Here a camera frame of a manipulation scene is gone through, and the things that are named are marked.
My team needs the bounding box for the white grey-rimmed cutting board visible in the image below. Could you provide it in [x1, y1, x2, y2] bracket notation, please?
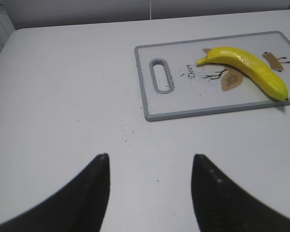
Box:
[134, 31, 290, 121]

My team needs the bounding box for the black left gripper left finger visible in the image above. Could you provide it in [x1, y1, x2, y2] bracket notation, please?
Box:
[0, 153, 110, 232]

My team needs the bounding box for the yellow plastic banana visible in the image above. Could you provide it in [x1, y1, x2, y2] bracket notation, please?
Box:
[196, 46, 289, 101]

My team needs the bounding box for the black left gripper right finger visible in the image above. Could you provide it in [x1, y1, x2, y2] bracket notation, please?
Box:
[191, 154, 290, 232]

